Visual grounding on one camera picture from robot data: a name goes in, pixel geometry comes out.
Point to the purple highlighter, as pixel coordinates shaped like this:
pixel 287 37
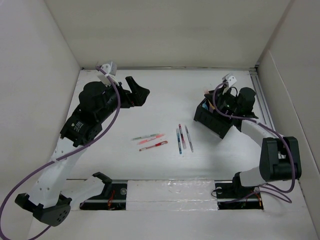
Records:
pixel 211 107

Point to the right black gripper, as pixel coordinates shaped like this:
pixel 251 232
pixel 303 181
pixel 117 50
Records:
pixel 220 97

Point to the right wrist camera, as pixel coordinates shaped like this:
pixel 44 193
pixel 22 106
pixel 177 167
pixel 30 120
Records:
pixel 228 81

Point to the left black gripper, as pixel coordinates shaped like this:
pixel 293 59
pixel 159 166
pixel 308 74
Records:
pixel 138 96

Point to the pink gel pen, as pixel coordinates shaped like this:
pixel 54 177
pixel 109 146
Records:
pixel 151 138

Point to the aluminium rail right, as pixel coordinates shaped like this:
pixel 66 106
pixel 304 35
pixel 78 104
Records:
pixel 262 102

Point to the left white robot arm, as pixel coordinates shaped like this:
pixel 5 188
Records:
pixel 47 201

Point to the white foam block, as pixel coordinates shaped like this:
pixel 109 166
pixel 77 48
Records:
pixel 171 195

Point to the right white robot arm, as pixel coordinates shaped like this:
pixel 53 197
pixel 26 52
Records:
pixel 277 170

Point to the blue gel pen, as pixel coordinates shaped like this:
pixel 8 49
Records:
pixel 179 141

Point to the grey gel pen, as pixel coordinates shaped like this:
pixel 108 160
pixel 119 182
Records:
pixel 189 139

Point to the black pen holder box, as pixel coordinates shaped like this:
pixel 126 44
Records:
pixel 213 120

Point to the green gel pen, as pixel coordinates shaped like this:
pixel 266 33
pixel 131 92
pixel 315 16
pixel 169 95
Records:
pixel 144 136

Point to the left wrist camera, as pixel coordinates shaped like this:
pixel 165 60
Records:
pixel 107 73

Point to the front mounting rail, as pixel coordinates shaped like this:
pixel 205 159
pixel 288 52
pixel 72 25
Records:
pixel 115 198

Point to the dark red gel pen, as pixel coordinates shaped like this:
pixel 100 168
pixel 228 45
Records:
pixel 182 136

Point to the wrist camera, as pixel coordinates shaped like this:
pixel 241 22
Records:
pixel 107 73
pixel 228 81

